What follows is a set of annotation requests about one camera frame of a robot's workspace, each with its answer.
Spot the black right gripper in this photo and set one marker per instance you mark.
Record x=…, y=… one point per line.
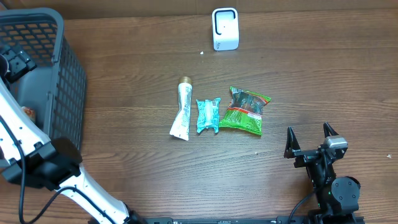
x=304, y=155

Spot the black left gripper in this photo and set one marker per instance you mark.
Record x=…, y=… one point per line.
x=21, y=63

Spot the cup noodles container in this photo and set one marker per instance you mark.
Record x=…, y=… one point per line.
x=30, y=113

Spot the green snack bag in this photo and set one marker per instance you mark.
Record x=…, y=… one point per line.
x=245, y=111

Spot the green tissue pack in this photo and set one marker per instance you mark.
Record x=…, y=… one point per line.
x=208, y=115

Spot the white tube gold cap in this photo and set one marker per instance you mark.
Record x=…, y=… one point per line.
x=181, y=125

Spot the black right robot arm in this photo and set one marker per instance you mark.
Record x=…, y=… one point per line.
x=337, y=197

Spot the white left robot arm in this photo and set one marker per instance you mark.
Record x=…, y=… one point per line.
x=33, y=160

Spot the white barcode scanner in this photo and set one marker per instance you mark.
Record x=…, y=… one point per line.
x=225, y=29

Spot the grey plastic shopping basket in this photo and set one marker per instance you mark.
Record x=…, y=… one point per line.
x=56, y=88

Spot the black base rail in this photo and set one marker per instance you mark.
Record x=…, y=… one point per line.
x=277, y=220

